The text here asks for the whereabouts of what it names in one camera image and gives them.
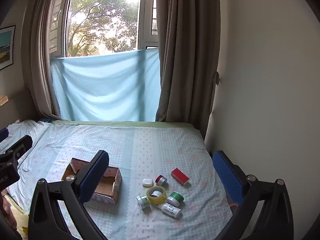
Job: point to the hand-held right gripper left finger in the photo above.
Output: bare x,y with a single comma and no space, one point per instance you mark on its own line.
93,180

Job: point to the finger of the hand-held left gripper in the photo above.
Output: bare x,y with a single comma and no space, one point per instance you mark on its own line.
3,133
20,145

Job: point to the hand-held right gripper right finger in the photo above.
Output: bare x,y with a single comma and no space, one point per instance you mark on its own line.
227,177

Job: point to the cardboard box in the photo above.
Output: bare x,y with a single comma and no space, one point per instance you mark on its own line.
117,183

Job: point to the red rectangular box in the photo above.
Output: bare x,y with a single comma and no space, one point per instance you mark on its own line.
179,175

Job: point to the white earbuds case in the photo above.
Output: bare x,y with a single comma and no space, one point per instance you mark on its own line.
147,182

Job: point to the grey jar green label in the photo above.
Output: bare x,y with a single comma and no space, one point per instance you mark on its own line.
143,203

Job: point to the green lid white jar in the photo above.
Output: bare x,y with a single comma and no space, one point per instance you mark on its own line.
175,198

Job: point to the clear yellowish tape roll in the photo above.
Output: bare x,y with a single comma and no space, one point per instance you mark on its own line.
150,199

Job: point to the white plastic bottle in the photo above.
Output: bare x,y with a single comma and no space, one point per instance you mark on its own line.
170,210

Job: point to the red lid silver jar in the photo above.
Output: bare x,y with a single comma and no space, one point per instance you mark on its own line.
161,180

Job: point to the person's left hand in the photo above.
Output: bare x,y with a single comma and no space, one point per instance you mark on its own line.
5,208

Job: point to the dark blue patterned cloth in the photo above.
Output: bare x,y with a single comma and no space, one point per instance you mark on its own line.
47,120

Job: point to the yellow floral pillow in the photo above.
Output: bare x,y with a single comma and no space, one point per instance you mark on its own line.
21,226

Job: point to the checked bow print bed sheet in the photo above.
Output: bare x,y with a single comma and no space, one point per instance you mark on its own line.
150,150

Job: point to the green mattress edge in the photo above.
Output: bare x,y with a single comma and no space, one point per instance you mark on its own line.
125,123

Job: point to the grey-brown curtain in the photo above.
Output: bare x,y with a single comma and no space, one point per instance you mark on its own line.
185,55
41,55

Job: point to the light blue hanging cloth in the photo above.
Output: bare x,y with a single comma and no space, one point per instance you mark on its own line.
105,85

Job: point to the curtain tieback hook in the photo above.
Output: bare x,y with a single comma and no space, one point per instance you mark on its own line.
217,78

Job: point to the tree outside window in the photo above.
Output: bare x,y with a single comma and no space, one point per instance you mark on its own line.
100,17

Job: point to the small wooden wall shelf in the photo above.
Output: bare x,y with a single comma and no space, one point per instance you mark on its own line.
3,101

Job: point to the framed wall poster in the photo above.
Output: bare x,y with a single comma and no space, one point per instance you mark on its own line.
6,47

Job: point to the window with grey frame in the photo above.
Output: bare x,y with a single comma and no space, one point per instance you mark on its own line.
146,10

